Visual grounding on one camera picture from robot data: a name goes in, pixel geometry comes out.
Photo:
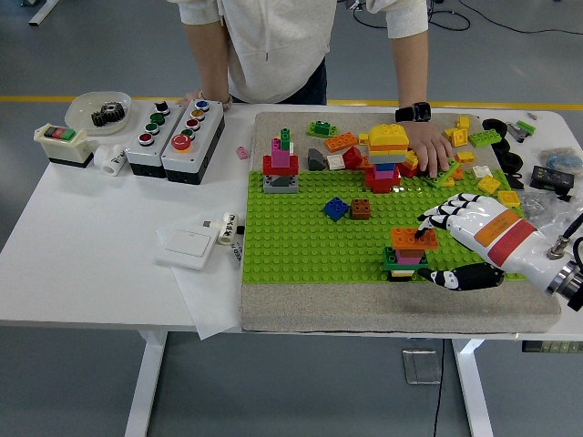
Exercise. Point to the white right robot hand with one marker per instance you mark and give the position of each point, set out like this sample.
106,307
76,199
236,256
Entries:
501,236

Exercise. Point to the person's right hand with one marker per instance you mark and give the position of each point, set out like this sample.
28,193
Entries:
214,96

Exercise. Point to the person's left hand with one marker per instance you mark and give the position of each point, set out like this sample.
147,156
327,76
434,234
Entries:
432,145

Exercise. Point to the lime green long brick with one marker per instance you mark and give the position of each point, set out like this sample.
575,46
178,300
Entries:
448,172

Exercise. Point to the orange long brick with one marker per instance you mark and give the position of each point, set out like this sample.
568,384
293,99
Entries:
341,142
412,238

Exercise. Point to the person's right forearm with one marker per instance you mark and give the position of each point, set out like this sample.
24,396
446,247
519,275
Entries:
209,59

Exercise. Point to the person's left forearm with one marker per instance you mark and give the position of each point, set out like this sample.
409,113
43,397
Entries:
412,68

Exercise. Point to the red brick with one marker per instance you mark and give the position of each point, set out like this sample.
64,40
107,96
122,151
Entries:
410,170
353,158
269,165
381,185

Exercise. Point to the small yellow brick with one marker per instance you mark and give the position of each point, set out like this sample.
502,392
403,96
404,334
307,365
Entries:
463,122

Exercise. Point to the orange flat brick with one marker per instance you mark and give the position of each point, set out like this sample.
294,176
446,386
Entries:
387,149

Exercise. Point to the yellow domed brick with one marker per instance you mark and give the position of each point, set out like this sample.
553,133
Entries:
387,134

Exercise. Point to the grey flat brick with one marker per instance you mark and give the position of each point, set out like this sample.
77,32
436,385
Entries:
387,158

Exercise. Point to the blue flat brick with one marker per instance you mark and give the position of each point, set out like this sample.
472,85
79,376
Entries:
385,168

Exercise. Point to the white square brick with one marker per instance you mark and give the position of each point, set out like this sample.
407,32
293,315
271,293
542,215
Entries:
481,171
336,161

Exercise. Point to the pink flat brick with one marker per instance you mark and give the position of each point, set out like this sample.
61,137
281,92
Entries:
384,175

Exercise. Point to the small pink brick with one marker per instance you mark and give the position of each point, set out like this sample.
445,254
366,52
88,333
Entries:
242,153

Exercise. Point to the small green brick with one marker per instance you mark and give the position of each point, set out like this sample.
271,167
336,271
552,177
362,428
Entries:
286,139

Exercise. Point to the pink tall brick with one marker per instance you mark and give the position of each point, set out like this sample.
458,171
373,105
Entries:
279,157

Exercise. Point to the pink square brick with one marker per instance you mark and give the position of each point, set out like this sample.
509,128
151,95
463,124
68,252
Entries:
408,261

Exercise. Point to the grey arch brick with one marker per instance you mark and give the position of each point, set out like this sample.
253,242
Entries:
268,185

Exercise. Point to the yellow and white flat brick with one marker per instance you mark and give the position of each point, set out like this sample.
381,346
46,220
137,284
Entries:
401,273

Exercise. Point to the black brick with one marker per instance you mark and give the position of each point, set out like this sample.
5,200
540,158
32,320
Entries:
401,279

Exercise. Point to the blue square brick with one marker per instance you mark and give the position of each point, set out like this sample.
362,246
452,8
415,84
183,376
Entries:
337,209

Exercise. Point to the dark green brick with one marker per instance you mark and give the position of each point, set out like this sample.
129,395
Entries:
388,260

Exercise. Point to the dark grey slope brick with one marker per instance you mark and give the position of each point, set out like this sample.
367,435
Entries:
316,160

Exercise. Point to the black wristwatch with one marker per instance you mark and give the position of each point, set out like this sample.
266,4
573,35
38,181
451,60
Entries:
414,112

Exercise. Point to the clear plastic bag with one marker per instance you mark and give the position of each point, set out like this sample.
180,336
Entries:
544,207

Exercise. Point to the black toy tyre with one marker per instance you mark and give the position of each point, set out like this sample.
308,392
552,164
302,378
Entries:
494,126
502,145
514,162

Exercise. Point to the grey five-button box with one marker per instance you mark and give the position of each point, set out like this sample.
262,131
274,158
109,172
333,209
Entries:
191,159

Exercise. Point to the black display module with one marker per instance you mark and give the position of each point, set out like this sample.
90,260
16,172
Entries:
551,178

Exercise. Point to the person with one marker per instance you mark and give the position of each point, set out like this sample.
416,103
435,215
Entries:
273,45

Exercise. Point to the grey and green small tool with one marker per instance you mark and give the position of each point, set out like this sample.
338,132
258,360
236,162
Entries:
519,131

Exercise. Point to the grey four-button box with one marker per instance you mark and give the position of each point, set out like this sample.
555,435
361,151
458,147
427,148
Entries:
146,155

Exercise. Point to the plastic bag with blue part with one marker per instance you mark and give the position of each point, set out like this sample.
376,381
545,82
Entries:
560,157

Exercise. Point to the black metal gear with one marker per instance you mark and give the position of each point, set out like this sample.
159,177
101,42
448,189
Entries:
108,114

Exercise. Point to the white pipe fitting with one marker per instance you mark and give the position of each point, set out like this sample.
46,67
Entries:
111,159

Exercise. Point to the table control panel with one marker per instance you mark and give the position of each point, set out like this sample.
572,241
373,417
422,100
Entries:
551,347

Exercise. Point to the white labelled tube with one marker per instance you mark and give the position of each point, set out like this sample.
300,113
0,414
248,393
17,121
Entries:
228,230

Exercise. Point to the white plastic bowl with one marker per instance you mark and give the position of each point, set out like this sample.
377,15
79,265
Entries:
77,114

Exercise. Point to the metal floor plate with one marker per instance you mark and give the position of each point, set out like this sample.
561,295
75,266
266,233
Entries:
421,366

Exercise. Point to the white table leg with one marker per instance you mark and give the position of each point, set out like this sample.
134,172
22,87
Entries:
473,391
146,387

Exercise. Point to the green studded baseplate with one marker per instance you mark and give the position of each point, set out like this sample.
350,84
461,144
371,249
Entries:
296,250

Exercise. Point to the grey furniture foot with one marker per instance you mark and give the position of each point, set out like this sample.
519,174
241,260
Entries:
43,11

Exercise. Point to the grey-brown mat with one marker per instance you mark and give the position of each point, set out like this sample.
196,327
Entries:
319,305

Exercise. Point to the white paper sheet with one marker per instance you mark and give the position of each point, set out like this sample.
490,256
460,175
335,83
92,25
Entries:
209,300

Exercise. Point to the white wall switch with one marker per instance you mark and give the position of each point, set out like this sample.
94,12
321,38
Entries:
187,243

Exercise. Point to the cream switch box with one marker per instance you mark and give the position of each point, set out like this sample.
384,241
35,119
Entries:
64,145

